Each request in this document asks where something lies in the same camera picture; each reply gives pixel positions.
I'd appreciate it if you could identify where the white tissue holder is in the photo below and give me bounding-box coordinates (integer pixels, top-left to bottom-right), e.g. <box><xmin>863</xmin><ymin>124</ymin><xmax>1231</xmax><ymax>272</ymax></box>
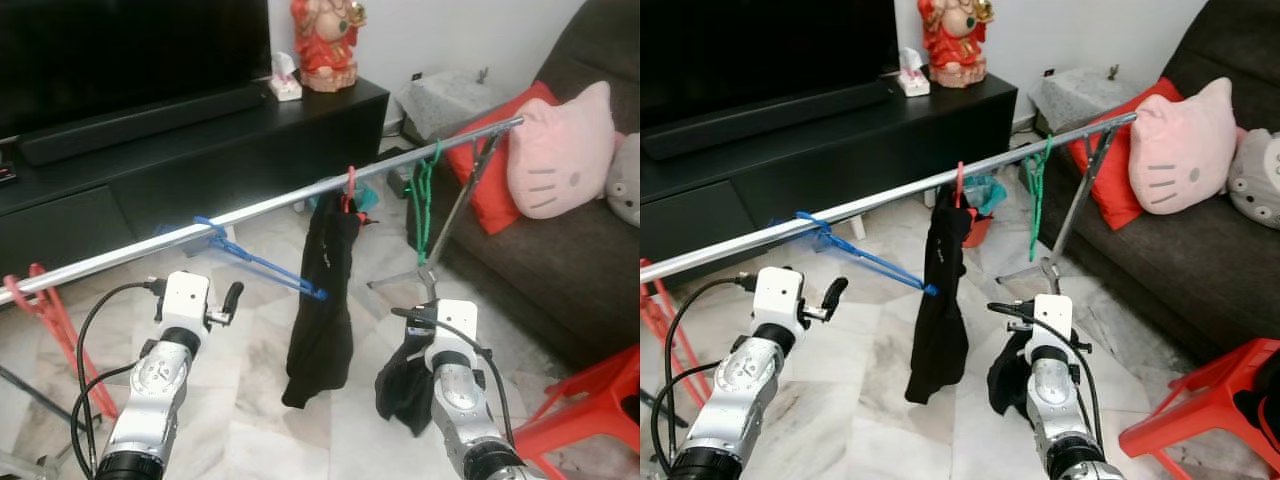
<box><xmin>897</xmin><ymin>47</ymin><xmax>931</xmax><ymax>98</ymax></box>
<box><xmin>268</xmin><ymin>50</ymin><xmax>304</xmax><ymax>102</ymax></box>

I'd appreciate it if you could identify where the blue hanger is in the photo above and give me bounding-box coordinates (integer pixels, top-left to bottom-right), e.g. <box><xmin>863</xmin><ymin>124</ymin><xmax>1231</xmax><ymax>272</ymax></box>
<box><xmin>770</xmin><ymin>210</ymin><xmax>941</xmax><ymax>298</ymax></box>
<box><xmin>155</xmin><ymin>215</ymin><xmax>329</xmax><ymax>301</ymax></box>

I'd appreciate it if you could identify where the black soundbar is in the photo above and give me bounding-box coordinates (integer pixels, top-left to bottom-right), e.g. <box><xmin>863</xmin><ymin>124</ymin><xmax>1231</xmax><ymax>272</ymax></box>
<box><xmin>18</xmin><ymin>82</ymin><xmax>269</xmax><ymax>166</ymax></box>
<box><xmin>643</xmin><ymin>78</ymin><xmax>894</xmax><ymax>161</ymax></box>

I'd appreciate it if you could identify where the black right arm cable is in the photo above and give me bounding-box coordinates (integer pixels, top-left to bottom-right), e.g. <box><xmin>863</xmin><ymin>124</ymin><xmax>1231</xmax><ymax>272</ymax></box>
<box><xmin>987</xmin><ymin>300</ymin><xmax>1106</xmax><ymax>446</ymax></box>
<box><xmin>390</xmin><ymin>305</ymin><xmax>516</xmax><ymax>446</ymax></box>

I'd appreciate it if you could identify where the green hanger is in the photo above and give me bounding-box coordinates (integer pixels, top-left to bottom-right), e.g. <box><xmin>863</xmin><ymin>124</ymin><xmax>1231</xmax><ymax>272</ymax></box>
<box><xmin>410</xmin><ymin>140</ymin><xmax>443</xmax><ymax>266</ymax></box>
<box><xmin>1025</xmin><ymin>135</ymin><xmax>1054</xmax><ymax>263</ymax></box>

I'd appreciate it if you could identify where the black television cabinet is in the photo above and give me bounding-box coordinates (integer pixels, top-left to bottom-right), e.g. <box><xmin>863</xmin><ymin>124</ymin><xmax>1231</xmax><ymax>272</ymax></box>
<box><xmin>640</xmin><ymin>72</ymin><xmax>1019</xmax><ymax>266</ymax></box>
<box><xmin>0</xmin><ymin>75</ymin><xmax>391</xmax><ymax>276</ymax></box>

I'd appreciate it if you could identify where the black television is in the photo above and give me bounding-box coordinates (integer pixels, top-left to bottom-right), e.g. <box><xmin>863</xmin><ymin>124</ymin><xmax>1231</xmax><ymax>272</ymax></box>
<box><xmin>0</xmin><ymin>0</ymin><xmax>273</xmax><ymax>141</ymax></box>
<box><xmin>640</xmin><ymin>0</ymin><xmax>901</xmax><ymax>131</ymax></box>

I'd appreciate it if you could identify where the red pillow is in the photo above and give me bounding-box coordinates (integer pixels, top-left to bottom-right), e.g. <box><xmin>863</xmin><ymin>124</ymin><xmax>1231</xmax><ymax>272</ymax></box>
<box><xmin>445</xmin><ymin>82</ymin><xmax>561</xmax><ymax>236</ymax></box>
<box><xmin>1068</xmin><ymin>78</ymin><xmax>1186</xmax><ymax>231</ymax></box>

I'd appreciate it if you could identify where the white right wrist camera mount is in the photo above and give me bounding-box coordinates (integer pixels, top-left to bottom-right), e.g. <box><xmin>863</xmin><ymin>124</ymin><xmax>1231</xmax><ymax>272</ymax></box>
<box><xmin>432</xmin><ymin>298</ymin><xmax>479</xmax><ymax>371</ymax></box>
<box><xmin>1030</xmin><ymin>293</ymin><xmax>1076</xmax><ymax>366</ymax></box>

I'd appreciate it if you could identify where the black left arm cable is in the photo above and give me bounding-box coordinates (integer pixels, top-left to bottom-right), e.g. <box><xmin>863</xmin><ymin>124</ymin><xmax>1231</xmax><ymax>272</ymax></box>
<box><xmin>650</xmin><ymin>272</ymin><xmax>761</xmax><ymax>476</ymax></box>
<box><xmin>70</xmin><ymin>278</ymin><xmax>166</xmax><ymax>476</ymax></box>

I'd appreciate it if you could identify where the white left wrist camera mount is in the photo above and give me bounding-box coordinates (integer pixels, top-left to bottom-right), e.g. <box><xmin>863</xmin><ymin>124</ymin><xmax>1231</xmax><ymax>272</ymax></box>
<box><xmin>158</xmin><ymin>270</ymin><xmax>213</xmax><ymax>346</ymax></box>
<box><xmin>752</xmin><ymin>265</ymin><xmax>809</xmax><ymax>336</ymax></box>

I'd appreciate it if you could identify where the side table with lace cloth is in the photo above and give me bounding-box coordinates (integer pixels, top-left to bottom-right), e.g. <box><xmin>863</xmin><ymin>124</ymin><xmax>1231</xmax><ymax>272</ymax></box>
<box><xmin>1030</xmin><ymin>65</ymin><xmax>1151</xmax><ymax>136</ymax></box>
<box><xmin>398</xmin><ymin>68</ymin><xmax>521</xmax><ymax>141</ymax></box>

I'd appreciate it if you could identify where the red figurine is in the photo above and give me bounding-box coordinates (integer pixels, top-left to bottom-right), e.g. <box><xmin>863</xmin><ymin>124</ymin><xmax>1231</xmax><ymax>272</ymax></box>
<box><xmin>290</xmin><ymin>0</ymin><xmax>366</xmax><ymax>93</ymax></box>
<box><xmin>918</xmin><ymin>0</ymin><xmax>991</xmax><ymax>89</ymax></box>

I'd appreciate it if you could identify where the black garment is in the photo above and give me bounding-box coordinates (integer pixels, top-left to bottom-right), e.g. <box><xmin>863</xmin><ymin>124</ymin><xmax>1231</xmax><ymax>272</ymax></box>
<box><xmin>282</xmin><ymin>190</ymin><xmax>363</xmax><ymax>409</ymax></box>
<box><xmin>987</xmin><ymin>330</ymin><xmax>1036</xmax><ymax>416</ymax></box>
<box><xmin>375</xmin><ymin>330</ymin><xmax>441</xmax><ymax>438</ymax></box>
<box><xmin>905</xmin><ymin>185</ymin><xmax>976</xmax><ymax>406</ymax></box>

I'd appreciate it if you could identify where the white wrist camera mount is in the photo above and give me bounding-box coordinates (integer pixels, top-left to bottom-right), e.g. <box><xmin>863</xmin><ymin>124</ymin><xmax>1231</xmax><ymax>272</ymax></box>
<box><xmin>752</xmin><ymin>265</ymin><xmax>809</xmax><ymax>336</ymax></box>
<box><xmin>158</xmin><ymin>270</ymin><xmax>213</xmax><ymax>346</ymax></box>
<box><xmin>432</xmin><ymin>298</ymin><xmax>479</xmax><ymax>371</ymax></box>
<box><xmin>1030</xmin><ymin>293</ymin><xmax>1076</xmax><ymax>366</ymax></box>

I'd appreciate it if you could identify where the grey round creature pillow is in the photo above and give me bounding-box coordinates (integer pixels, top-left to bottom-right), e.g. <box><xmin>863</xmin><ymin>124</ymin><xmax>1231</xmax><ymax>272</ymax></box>
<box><xmin>605</xmin><ymin>130</ymin><xmax>641</xmax><ymax>226</ymax></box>
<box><xmin>1225</xmin><ymin>128</ymin><xmax>1280</xmax><ymax>231</ymax></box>

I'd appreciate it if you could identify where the pink cat face pillow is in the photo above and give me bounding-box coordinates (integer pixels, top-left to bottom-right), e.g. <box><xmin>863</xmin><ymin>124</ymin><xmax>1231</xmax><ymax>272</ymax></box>
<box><xmin>1128</xmin><ymin>77</ymin><xmax>1239</xmax><ymax>216</ymax></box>
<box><xmin>505</xmin><ymin>80</ymin><xmax>618</xmax><ymax>221</ymax></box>

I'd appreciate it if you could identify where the red plastic stool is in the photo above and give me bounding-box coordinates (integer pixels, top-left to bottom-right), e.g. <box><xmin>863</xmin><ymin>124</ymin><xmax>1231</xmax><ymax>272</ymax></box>
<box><xmin>1118</xmin><ymin>338</ymin><xmax>1280</xmax><ymax>480</ymax></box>
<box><xmin>510</xmin><ymin>345</ymin><xmax>641</xmax><ymax>480</ymax></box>

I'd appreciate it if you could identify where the dark clothes pile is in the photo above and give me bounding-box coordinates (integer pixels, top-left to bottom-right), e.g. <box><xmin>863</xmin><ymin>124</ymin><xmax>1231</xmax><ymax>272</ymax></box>
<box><xmin>1235</xmin><ymin>375</ymin><xmax>1280</xmax><ymax>456</ymax></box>

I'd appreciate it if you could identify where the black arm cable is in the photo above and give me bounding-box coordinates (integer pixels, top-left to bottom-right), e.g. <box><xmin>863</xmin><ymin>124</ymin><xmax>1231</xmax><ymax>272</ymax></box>
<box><xmin>650</xmin><ymin>272</ymin><xmax>761</xmax><ymax>476</ymax></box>
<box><xmin>390</xmin><ymin>305</ymin><xmax>516</xmax><ymax>446</ymax></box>
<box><xmin>987</xmin><ymin>300</ymin><xmax>1106</xmax><ymax>446</ymax></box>
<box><xmin>70</xmin><ymin>278</ymin><xmax>166</xmax><ymax>476</ymax></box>

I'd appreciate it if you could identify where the dark grey fabric sofa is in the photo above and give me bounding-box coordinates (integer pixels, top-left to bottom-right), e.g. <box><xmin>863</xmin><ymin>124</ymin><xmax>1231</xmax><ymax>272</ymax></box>
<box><xmin>405</xmin><ymin>0</ymin><xmax>641</xmax><ymax>371</ymax></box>
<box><xmin>1035</xmin><ymin>0</ymin><xmax>1280</xmax><ymax>366</ymax></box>

